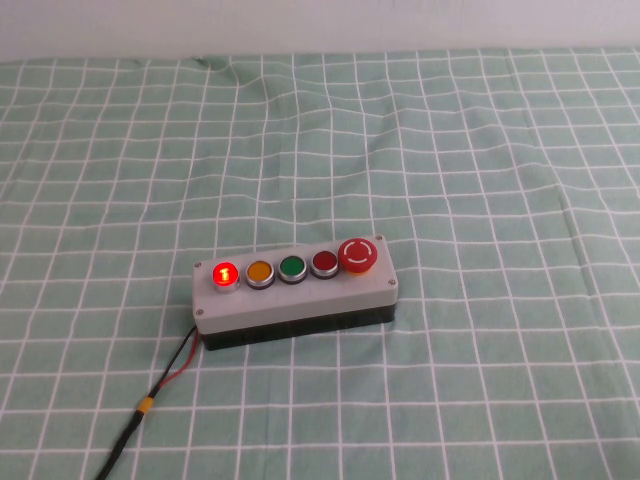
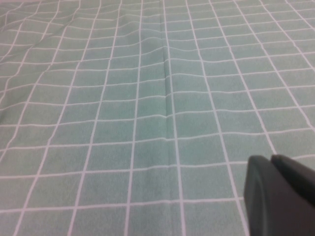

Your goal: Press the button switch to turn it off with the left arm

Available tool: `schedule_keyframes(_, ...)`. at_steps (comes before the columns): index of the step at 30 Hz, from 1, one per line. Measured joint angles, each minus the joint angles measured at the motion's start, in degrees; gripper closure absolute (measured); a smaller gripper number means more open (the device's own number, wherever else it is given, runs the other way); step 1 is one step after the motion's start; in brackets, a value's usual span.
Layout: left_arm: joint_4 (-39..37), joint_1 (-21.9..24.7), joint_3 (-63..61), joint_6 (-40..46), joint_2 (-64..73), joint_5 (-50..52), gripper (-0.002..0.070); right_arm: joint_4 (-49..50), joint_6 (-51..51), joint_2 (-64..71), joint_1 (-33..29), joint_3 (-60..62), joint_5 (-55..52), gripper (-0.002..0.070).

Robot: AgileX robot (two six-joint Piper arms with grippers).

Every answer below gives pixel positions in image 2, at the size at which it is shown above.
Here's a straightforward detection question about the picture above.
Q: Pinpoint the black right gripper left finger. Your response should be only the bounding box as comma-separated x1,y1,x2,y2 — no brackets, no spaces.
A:
243,154,315,236

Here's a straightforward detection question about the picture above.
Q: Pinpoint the green white-grid tablecloth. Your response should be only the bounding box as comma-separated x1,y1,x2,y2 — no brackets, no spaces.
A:
0,0,315,236

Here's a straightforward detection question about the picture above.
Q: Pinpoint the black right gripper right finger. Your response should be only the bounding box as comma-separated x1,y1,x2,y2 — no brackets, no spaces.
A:
270,154,315,212

